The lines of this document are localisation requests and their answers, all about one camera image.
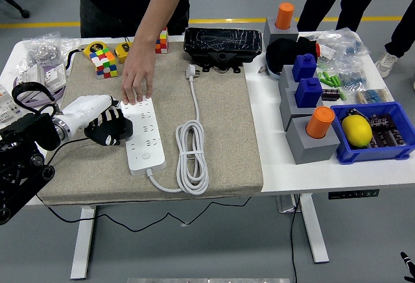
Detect purple tray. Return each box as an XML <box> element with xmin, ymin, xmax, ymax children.
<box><xmin>12</xmin><ymin>64</ymin><xmax>68</xmax><ymax>108</ymax></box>

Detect colourful puzzle cube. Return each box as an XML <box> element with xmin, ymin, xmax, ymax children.
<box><xmin>89</xmin><ymin>47</ymin><xmax>119</xmax><ymax>80</ymax></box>
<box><xmin>155</xmin><ymin>26</ymin><xmax>169</xmax><ymax>55</ymax></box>

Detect grey socket block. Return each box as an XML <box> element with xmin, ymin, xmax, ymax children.
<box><xmin>279</xmin><ymin>86</ymin><xmax>324</xmax><ymax>132</ymax></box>
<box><xmin>263</xmin><ymin>17</ymin><xmax>299</xmax><ymax>47</ymax></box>
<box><xmin>278</xmin><ymin>64</ymin><xmax>320</xmax><ymax>91</ymax></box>
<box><xmin>285</xmin><ymin>116</ymin><xmax>341</xmax><ymax>166</ymax></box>

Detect dark brown capacitor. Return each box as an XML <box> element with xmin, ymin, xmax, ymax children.
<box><xmin>320</xmin><ymin>88</ymin><xmax>341</xmax><ymax>101</ymax></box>
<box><xmin>390</xmin><ymin>129</ymin><xmax>409</xmax><ymax>147</ymax></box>
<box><xmin>368</xmin><ymin>114</ymin><xmax>397</xmax><ymax>131</ymax></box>
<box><xmin>369</xmin><ymin>129</ymin><xmax>395</xmax><ymax>149</ymax></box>

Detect square yellow tape measure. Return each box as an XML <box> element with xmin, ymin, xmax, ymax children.
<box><xmin>114</xmin><ymin>36</ymin><xmax>133</xmax><ymax>64</ymax></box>

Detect empty clear plastic bag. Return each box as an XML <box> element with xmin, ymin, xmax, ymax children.
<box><xmin>60</xmin><ymin>37</ymin><xmax>82</xmax><ymax>57</ymax></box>

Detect white power strip cable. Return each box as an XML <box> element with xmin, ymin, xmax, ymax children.
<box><xmin>145</xmin><ymin>64</ymin><xmax>210</xmax><ymax>196</ymax></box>

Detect person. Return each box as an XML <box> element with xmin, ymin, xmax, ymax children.
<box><xmin>77</xmin><ymin>0</ymin><xmax>192</xmax><ymax>39</ymax></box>
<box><xmin>296</xmin><ymin>0</ymin><xmax>398</xmax><ymax>34</ymax></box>
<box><xmin>375</xmin><ymin>0</ymin><xmax>415</xmax><ymax>79</ymax></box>

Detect black desk control panel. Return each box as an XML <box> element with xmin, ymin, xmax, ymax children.
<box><xmin>327</xmin><ymin>188</ymin><xmax>380</xmax><ymax>200</ymax></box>

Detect blue plastic bin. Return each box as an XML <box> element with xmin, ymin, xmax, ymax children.
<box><xmin>329</xmin><ymin>101</ymin><xmax>415</xmax><ymax>166</ymax></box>

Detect grey-brown mat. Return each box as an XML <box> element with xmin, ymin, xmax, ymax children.
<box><xmin>36</xmin><ymin>41</ymin><xmax>264</xmax><ymax>206</ymax></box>

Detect person's left hand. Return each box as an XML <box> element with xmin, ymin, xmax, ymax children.
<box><xmin>121</xmin><ymin>38</ymin><xmax>158</xmax><ymax>105</ymax></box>

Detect round yellow black tape measure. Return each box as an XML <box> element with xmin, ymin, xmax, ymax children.
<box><xmin>66</xmin><ymin>40</ymin><xmax>110</xmax><ymax>69</ymax></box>

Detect blue square peg block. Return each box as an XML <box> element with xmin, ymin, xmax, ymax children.
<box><xmin>294</xmin><ymin>77</ymin><xmax>323</xmax><ymax>108</ymax></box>
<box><xmin>291</xmin><ymin>53</ymin><xmax>318</xmax><ymax>83</ymax></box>

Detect black hanging power cable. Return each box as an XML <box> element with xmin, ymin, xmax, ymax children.
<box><xmin>289</xmin><ymin>195</ymin><xmax>301</xmax><ymax>283</ymax></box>

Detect yellow lemon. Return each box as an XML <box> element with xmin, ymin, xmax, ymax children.
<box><xmin>340</xmin><ymin>114</ymin><xmax>373</xmax><ymax>149</ymax></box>

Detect black plug adapter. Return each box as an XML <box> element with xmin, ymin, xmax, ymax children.
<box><xmin>84</xmin><ymin>114</ymin><xmax>134</xmax><ymax>143</ymax></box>

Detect black plastic-wrapped device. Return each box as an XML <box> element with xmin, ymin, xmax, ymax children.
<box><xmin>183</xmin><ymin>27</ymin><xmax>263</xmax><ymax>73</ymax></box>

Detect white circuit breaker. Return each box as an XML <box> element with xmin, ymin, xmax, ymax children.
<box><xmin>0</xmin><ymin>83</ymin><xmax>21</xmax><ymax>124</ymax></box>

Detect clear bag metal nuts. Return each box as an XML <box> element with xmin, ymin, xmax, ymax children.
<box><xmin>9</xmin><ymin>32</ymin><xmax>63</xmax><ymax>76</ymax></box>

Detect clear bag beige blue resistors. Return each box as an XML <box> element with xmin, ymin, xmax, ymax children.
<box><xmin>355</xmin><ymin>88</ymin><xmax>395</xmax><ymax>105</ymax></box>

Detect small clear bag blue resistors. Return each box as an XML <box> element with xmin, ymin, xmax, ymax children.
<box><xmin>333</xmin><ymin>58</ymin><xmax>369</xmax><ymax>89</ymax></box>

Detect white label packet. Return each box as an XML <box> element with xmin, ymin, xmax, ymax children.
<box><xmin>319</xmin><ymin>44</ymin><xmax>337</xmax><ymax>60</ymax></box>

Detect orange cylinder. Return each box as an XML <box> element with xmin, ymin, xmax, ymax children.
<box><xmin>275</xmin><ymin>2</ymin><xmax>295</xmax><ymax>31</ymax></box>
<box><xmin>305</xmin><ymin>106</ymin><xmax>335</xmax><ymax>140</ymax></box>

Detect white power strip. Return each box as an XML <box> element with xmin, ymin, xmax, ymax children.
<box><xmin>120</xmin><ymin>96</ymin><xmax>167</xmax><ymax>176</ymax></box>

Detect black metal clip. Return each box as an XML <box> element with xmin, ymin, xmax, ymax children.
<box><xmin>345</xmin><ymin>107</ymin><xmax>369</xmax><ymax>121</ymax></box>

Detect white socket box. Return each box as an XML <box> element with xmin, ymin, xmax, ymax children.
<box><xmin>16</xmin><ymin>65</ymin><xmax>45</xmax><ymax>86</ymax></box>
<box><xmin>43</xmin><ymin>64</ymin><xmax>67</xmax><ymax>90</ymax></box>

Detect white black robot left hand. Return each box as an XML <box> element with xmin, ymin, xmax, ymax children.
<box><xmin>61</xmin><ymin>93</ymin><xmax>134</xmax><ymax>147</ymax></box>

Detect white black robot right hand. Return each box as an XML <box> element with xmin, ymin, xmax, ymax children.
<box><xmin>400</xmin><ymin>251</ymin><xmax>415</xmax><ymax>283</ymax></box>

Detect white table leg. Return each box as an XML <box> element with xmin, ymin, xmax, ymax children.
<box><xmin>298</xmin><ymin>193</ymin><xmax>331</xmax><ymax>264</ymax></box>
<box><xmin>70</xmin><ymin>204</ymin><xmax>97</xmax><ymax>280</ymax></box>

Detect large clear bag blue resistors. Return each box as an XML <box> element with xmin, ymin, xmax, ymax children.
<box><xmin>316</xmin><ymin>28</ymin><xmax>370</xmax><ymax>62</ymax></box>

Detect pale blue dish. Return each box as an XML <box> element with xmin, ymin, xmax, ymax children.
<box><xmin>265</xmin><ymin>60</ymin><xmax>281</xmax><ymax>81</ymax></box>

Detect grey under-desk control box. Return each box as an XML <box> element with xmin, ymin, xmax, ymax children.
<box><xmin>276</xmin><ymin>194</ymin><xmax>302</xmax><ymax>214</ymax></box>

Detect black adapter cord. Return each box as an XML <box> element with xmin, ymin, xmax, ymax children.
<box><xmin>34</xmin><ymin>136</ymin><xmax>253</xmax><ymax>233</ymax></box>

